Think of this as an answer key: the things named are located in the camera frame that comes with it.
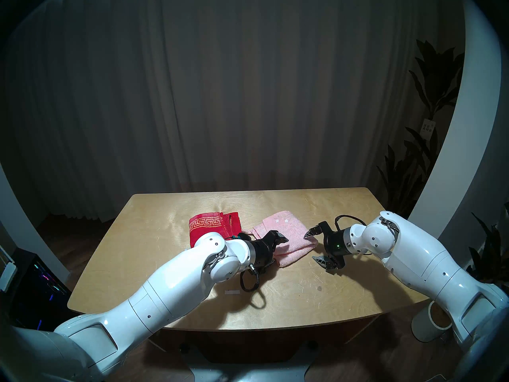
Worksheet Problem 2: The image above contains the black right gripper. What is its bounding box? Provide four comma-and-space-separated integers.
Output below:
303, 222, 354, 271

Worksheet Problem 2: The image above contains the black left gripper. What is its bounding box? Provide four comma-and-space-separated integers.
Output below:
249, 230, 289, 271

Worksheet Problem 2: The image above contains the plain pink towel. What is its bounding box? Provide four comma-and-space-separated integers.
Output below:
243, 210, 319, 269

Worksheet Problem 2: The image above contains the red towel with gold pattern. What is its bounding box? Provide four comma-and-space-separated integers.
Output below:
188, 211, 243, 249

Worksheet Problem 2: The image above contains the white cylindrical plant pot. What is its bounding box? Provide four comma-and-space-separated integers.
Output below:
411, 300, 455, 343

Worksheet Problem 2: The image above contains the grey pleated curtain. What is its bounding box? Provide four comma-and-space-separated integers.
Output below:
4, 0, 466, 223

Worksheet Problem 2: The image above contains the dark potted plant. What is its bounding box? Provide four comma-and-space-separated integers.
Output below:
466, 202, 509, 296

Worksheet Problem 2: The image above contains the tall dark leafy plant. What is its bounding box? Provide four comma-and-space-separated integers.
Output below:
376, 39, 466, 227

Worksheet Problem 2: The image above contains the black computer tower with lights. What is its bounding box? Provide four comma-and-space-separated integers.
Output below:
8, 248, 76, 332

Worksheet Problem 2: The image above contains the small white box device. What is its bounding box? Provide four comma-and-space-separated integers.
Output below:
0, 262, 17, 292

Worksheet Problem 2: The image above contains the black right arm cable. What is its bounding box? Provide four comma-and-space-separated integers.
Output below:
333, 214, 369, 231

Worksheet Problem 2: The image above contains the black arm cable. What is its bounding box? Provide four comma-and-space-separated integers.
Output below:
239, 263, 261, 293
333, 214, 369, 231

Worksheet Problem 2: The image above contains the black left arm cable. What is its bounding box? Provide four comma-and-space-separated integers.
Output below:
239, 263, 261, 293

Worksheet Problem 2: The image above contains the grey metal pedestal base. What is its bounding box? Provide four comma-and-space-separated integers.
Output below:
179, 340, 319, 382

